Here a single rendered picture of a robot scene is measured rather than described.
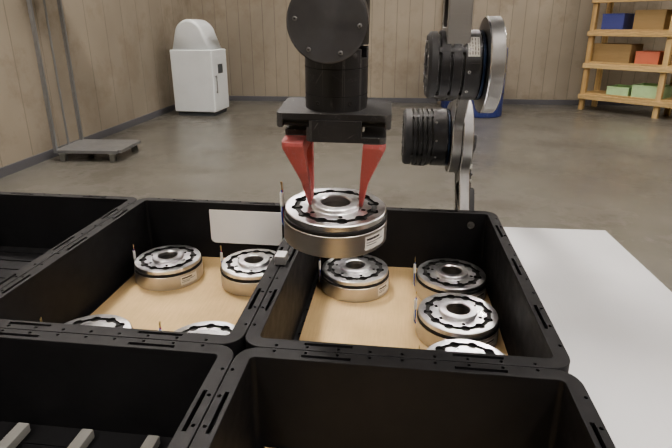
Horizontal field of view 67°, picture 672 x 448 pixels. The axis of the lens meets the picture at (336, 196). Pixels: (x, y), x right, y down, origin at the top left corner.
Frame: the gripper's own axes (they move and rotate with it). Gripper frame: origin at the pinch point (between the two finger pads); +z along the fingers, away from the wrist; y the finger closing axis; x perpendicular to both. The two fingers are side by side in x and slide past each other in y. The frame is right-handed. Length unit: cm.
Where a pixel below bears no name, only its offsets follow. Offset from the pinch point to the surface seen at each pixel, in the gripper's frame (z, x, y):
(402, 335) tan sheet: 22.7, 7.7, 8.1
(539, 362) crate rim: 11.1, -9.5, 19.0
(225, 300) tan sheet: 23.5, 14.2, -17.5
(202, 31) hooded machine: 46, 659, -244
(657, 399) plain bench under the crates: 36, 13, 46
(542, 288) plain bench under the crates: 38, 46, 39
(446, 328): 19.2, 5.1, 13.1
